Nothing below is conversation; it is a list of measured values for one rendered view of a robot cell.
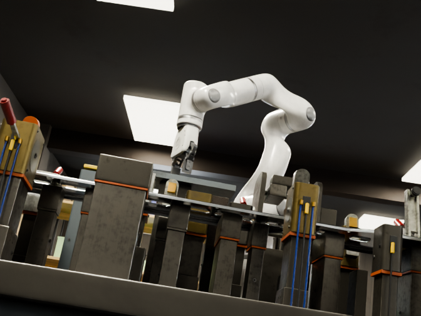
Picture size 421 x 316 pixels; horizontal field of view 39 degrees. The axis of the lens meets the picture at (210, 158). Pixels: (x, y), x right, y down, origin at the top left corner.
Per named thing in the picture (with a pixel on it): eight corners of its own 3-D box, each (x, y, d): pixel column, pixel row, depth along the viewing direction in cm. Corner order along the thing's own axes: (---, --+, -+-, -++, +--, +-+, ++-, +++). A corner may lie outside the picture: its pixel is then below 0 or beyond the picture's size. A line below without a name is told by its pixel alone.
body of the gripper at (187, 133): (172, 127, 197) (166, 158, 193) (185, 118, 189) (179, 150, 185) (192, 134, 200) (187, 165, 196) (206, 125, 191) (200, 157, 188)
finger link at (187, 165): (184, 152, 187) (181, 172, 184) (188, 149, 184) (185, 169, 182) (193, 154, 188) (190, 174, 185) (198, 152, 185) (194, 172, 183)
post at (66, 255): (44, 314, 167) (79, 168, 182) (48, 316, 174) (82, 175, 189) (71, 318, 168) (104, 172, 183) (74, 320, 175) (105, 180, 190)
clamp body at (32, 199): (-6, 303, 150) (31, 168, 162) (4, 307, 161) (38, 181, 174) (23, 308, 150) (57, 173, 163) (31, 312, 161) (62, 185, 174)
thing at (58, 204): (11, 301, 137) (42, 182, 147) (15, 303, 142) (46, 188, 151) (33, 304, 137) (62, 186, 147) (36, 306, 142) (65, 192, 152)
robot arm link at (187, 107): (209, 121, 194) (192, 127, 201) (215, 85, 198) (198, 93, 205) (189, 111, 189) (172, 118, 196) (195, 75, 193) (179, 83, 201)
